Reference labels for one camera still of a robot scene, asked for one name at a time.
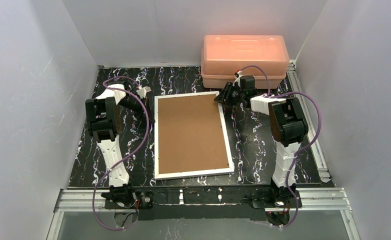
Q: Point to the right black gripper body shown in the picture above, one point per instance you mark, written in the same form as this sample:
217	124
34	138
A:
230	93

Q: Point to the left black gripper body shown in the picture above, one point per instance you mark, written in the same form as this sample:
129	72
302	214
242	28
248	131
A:
146	104

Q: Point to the white picture frame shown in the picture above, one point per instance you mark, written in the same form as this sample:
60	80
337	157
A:
156	139

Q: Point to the brown backing board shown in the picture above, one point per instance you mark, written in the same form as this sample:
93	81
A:
192	132

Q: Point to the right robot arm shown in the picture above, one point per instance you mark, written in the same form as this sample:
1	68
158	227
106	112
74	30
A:
287	122

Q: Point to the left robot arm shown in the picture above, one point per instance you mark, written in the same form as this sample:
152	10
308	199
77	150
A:
104	125

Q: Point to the pink plastic storage box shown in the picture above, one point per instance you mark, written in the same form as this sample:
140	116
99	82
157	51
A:
263	56

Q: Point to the aluminium rail base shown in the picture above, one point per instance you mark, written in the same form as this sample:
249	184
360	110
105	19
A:
205	202

